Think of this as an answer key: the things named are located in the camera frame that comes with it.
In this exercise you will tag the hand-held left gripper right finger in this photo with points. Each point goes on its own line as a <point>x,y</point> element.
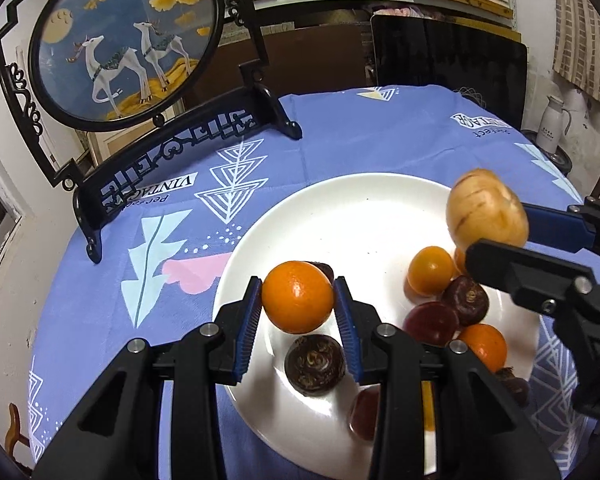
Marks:
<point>347,335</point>

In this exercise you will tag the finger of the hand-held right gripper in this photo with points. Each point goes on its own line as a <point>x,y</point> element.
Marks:
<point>530,272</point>
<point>555,225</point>

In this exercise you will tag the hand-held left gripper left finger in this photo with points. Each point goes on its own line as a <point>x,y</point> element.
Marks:
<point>247,335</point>

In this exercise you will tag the dark water chestnut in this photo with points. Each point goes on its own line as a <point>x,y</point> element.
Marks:
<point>465,297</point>
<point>314,364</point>
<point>514,386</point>
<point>325,270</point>

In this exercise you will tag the large orange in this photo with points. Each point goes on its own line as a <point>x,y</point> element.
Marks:
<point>297,297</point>

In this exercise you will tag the tan striped melon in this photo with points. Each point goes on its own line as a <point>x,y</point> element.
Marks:
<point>487,210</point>

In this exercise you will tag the small orange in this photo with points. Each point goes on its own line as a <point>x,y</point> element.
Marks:
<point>485,347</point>
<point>460,261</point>
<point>428,410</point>

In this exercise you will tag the red cherry tomato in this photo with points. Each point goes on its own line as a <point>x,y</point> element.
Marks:
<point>365,412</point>

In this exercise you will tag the dark red tomato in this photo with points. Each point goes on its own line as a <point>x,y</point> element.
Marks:
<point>432,322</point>

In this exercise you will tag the yellow-orange tomato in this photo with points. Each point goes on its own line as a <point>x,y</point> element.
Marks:
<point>430,270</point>

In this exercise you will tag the white round plate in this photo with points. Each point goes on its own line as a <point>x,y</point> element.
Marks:
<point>330,220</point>

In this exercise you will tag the dark round stool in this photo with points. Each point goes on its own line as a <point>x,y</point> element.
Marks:
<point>555,160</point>

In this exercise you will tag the white thermos jug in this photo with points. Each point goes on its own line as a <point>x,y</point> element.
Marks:
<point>552,125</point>

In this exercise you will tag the brick pattern curtain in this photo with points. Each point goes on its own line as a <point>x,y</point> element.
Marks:
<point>585,35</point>

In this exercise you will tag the black monitor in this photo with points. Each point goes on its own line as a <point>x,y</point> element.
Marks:
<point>445,65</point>

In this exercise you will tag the blue printed tablecloth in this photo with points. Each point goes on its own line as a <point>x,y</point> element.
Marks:
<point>355,140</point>

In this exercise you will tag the carved wooden chair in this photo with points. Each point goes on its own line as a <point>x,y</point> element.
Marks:
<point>17,435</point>

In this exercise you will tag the pink cloth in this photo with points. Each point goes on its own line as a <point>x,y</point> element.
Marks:
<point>400,10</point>

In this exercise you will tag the deer painting table screen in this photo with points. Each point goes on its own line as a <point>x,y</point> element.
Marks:
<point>120,50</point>

